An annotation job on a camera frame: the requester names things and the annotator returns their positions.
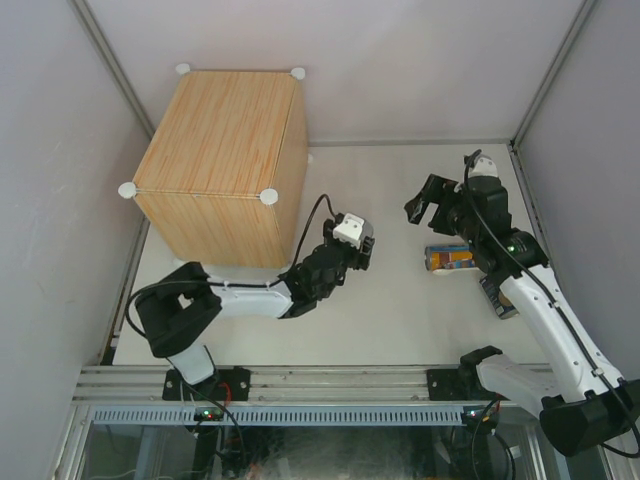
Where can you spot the grey slotted cable duct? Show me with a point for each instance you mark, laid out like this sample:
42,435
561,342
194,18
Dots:
287,416

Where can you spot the blue rectangular tin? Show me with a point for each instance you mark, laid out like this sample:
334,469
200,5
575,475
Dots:
502,306

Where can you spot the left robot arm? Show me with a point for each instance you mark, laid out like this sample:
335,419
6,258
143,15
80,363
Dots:
174,312

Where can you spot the blue yellow lying can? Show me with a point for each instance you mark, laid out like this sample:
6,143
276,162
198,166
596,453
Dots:
447,259

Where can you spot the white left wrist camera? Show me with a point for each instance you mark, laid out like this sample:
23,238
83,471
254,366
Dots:
353,230

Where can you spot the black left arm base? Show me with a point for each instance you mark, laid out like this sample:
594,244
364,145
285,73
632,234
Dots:
210,385

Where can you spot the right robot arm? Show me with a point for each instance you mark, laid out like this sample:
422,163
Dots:
588,402

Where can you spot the aluminium mounting rail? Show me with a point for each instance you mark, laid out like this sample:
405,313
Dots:
266,385

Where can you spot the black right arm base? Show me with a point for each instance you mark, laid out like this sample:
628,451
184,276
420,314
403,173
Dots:
461,383

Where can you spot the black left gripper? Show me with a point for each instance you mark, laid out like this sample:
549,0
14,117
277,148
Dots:
359,260

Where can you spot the wooden cabinet box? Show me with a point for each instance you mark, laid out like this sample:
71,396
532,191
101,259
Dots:
222,178

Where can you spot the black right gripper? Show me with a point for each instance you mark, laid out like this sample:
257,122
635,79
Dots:
437,190

